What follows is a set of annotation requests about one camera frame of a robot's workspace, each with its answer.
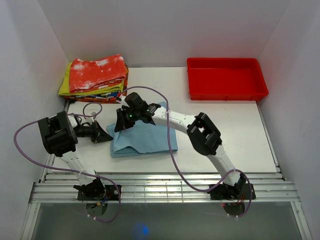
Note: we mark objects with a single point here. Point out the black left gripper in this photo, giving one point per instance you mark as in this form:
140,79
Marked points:
100,135

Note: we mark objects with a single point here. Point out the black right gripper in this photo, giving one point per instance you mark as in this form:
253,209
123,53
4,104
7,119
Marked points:
121,124

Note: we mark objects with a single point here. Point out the light blue trousers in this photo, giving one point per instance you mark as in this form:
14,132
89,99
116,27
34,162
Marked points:
141,139

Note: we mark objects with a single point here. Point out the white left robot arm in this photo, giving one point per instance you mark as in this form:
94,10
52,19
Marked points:
60,135

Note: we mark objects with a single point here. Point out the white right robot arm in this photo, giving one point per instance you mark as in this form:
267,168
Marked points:
204,136

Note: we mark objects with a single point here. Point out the orange patterned folded trousers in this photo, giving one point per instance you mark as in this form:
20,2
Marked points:
98,98

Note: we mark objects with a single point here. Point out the yellow green folded trousers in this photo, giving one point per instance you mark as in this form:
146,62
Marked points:
110,88

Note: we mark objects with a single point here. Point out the red white tie-dye trousers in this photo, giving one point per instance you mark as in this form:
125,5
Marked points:
86,76

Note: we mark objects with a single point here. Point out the red plastic tray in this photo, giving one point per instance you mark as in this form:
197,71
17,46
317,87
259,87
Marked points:
225,79

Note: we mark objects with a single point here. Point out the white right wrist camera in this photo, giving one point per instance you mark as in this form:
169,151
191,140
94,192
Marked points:
121,100

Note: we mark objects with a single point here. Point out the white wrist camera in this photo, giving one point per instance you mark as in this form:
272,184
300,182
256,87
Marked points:
74,120
121,100

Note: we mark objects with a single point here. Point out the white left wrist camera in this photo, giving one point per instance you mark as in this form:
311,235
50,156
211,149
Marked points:
74,120

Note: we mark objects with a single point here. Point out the aluminium rail frame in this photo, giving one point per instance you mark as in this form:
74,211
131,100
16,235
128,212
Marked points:
157,205

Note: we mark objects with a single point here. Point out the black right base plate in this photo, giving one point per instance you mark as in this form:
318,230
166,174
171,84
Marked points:
230,193

